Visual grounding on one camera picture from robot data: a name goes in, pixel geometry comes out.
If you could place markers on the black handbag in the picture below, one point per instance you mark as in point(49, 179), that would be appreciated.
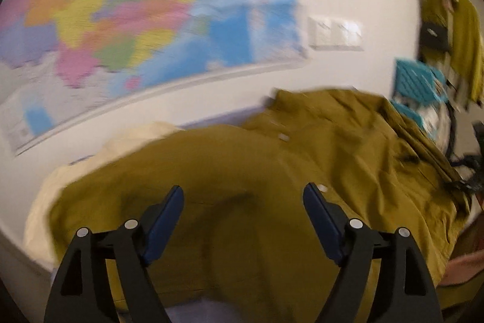
point(434, 36)

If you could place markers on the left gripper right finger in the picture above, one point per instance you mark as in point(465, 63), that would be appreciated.
point(405, 291)

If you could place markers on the purple plaid bed sheet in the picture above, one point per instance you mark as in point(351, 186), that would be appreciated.
point(216, 166)

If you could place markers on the mustard hanging sweater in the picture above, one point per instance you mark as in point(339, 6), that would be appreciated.
point(464, 60)

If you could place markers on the olive green jacket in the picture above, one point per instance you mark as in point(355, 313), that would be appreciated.
point(373, 162)

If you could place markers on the colourful wall map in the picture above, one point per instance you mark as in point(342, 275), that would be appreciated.
point(61, 59)

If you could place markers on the teal plastic storage rack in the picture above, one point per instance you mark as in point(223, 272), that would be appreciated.
point(419, 93)

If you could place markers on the white wall socket panel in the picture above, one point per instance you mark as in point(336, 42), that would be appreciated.
point(334, 34)

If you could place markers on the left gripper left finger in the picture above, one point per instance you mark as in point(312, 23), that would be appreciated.
point(81, 290)

